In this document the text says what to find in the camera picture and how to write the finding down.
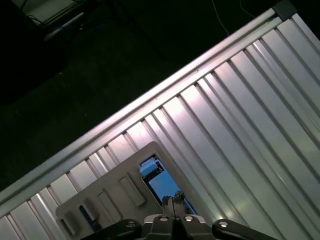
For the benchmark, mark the hard disk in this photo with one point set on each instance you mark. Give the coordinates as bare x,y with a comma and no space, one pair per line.
162,182

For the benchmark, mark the black table corner cap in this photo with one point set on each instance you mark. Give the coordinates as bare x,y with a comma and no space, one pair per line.
283,8

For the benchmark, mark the grey parts rack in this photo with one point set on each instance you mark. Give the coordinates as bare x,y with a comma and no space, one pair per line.
112,180

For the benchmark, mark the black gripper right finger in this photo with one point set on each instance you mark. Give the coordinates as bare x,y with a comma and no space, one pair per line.
190,228

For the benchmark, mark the dark RAM stick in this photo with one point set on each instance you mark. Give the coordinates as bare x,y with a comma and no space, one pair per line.
83,211

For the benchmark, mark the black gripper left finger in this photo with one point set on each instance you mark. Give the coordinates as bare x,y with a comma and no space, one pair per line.
156,227

